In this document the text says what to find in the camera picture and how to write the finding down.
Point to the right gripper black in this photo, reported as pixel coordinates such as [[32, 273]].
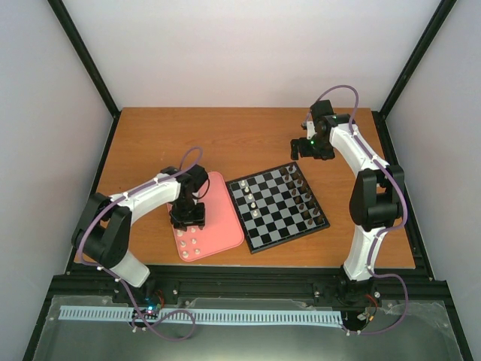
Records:
[[328, 154]]

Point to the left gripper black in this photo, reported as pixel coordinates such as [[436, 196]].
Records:
[[199, 219]]

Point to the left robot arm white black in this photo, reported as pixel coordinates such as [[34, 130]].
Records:
[[101, 237]]

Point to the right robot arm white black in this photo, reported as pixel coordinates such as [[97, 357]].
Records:
[[377, 199]]

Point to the pink plastic tray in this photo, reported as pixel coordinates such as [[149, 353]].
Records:
[[222, 229]]

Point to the black white chessboard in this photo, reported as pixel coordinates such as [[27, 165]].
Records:
[[279, 220]]

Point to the black aluminium base frame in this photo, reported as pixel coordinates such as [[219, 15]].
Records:
[[190, 282]]

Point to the light blue slotted cable duct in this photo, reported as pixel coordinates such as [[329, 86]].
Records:
[[210, 317]]

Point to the right black frame post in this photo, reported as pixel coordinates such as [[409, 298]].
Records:
[[428, 35]]

